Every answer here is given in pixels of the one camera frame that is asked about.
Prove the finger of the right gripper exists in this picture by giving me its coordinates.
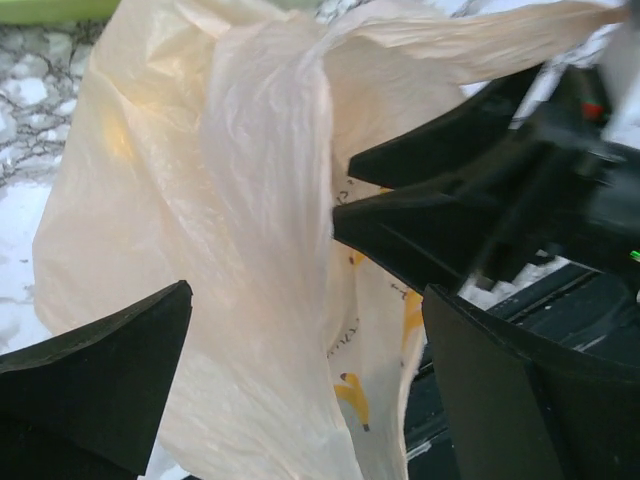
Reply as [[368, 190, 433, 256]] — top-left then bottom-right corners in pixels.
[[333, 192, 510, 293]]

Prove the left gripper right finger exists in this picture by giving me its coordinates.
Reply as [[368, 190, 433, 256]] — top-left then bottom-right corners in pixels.
[[423, 285, 639, 479]]

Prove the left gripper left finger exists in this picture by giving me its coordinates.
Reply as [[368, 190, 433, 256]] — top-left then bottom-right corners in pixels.
[[1, 280, 192, 479]]

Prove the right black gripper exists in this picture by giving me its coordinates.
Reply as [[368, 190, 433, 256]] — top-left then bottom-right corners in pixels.
[[347, 22, 640, 291]]

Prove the orange plastic bag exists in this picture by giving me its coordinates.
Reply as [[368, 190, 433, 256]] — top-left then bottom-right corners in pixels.
[[33, 1, 624, 479]]

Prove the green plastic tray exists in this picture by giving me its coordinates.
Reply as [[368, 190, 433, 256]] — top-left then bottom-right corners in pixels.
[[1, 1, 320, 27]]

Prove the black mounting rail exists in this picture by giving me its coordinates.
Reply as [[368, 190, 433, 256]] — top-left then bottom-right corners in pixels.
[[404, 265, 639, 480]]

